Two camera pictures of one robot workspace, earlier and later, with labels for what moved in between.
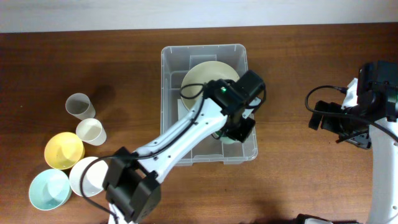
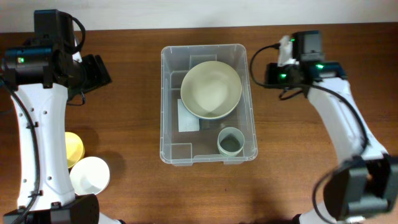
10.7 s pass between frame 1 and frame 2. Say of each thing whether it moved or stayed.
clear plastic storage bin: stayed
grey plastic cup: moved
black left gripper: moved
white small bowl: stayed
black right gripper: moved
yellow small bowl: stayed
